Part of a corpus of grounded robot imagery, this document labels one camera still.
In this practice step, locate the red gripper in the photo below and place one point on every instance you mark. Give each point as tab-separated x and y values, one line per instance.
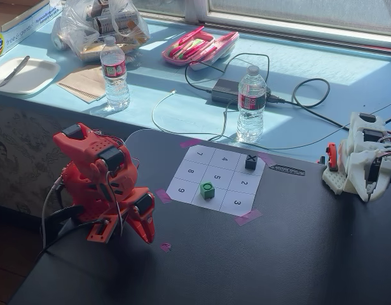
144	219

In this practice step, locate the green cube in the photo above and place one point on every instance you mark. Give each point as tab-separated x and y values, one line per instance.
207	190

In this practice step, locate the red robot arm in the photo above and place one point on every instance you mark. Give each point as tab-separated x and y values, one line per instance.
93	155

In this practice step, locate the white numbered grid sheet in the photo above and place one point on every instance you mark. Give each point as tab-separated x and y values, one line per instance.
227	178

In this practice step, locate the black cube with X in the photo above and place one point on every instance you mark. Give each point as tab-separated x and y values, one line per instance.
251	162

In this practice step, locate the small pink sticker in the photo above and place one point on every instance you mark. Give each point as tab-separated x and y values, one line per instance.
165	247

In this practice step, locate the pink tape piece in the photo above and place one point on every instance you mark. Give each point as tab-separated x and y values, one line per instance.
163	195
187	143
266	158
248	217

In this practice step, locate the black table clamp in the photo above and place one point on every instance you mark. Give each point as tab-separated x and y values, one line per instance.
60	219

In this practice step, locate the brown paper napkins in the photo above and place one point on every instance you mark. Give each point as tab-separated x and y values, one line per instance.
84	82

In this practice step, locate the water bottle with red label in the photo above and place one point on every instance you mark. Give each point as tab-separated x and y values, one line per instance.
114	73

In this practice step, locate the water bottle red black label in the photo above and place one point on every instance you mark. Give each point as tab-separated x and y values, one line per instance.
250	108

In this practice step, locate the black power adapter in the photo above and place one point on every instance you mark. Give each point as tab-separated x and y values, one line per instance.
225	89

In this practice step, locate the pink pencil case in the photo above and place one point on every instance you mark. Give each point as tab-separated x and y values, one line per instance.
195	47

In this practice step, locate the white foam plate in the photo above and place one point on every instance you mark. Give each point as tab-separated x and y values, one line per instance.
33	76

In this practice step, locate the grey plastic knife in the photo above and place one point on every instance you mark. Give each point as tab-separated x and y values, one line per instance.
12	72

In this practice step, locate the clear plastic bag with groceries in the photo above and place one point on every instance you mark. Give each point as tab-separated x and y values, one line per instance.
80	28

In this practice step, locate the Tide detergent cardboard box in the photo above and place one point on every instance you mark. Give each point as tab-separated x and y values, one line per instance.
20	25

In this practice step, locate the white window sash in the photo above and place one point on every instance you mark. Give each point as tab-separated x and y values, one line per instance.
297	19

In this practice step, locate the red wrist camera mount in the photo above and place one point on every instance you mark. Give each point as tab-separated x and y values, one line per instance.
98	235

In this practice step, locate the grey window frame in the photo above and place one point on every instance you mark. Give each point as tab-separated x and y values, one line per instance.
278	35

